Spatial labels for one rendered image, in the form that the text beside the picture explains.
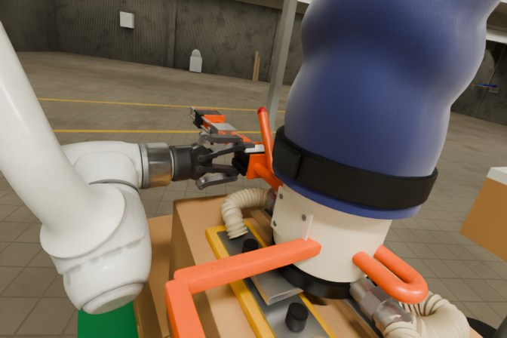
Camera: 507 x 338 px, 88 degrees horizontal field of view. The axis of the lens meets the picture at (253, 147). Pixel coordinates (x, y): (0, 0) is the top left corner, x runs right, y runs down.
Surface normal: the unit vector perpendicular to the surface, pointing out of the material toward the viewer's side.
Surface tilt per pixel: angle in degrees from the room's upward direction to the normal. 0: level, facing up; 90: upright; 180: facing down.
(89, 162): 31
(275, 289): 1
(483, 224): 90
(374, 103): 82
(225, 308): 1
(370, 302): 60
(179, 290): 1
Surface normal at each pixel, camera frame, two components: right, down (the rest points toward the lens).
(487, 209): -0.92, -0.01
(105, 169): 0.37, -0.72
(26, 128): 0.83, -0.13
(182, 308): 0.16, -0.93
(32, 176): 0.51, 0.19
